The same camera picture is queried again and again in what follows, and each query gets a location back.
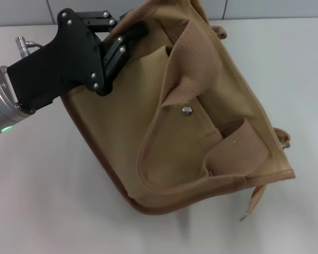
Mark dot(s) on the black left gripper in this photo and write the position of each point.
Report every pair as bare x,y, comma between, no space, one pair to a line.
66,61

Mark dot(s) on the khaki canvas food bag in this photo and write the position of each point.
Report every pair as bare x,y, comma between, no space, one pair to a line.
175,145

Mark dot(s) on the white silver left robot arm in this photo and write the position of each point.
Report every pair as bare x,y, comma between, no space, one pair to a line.
0,105

